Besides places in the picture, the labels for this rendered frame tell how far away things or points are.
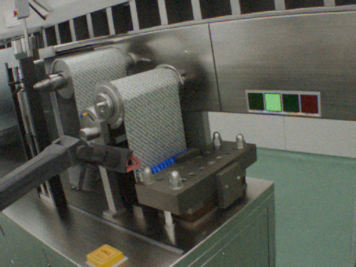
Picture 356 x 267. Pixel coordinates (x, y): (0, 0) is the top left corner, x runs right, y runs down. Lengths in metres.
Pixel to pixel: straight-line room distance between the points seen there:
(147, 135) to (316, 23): 0.59
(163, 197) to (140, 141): 0.20
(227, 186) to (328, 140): 2.69
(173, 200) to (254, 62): 0.47
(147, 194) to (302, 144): 2.92
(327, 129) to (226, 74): 2.56
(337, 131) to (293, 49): 2.62
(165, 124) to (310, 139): 2.73
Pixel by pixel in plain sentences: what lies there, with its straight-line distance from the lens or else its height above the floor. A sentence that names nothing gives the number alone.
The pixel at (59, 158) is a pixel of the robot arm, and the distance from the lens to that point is 0.88.
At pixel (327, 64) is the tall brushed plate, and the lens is 1.02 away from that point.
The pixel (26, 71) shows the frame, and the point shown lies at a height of 1.39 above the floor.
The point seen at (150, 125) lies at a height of 1.16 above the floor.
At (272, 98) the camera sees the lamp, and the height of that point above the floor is 1.20.
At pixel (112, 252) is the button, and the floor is 0.92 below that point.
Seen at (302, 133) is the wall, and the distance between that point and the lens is 3.78.
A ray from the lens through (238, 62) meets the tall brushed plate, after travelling 1.15.
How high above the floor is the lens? 1.43
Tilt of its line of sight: 16 degrees down
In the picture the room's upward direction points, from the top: 9 degrees counter-clockwise
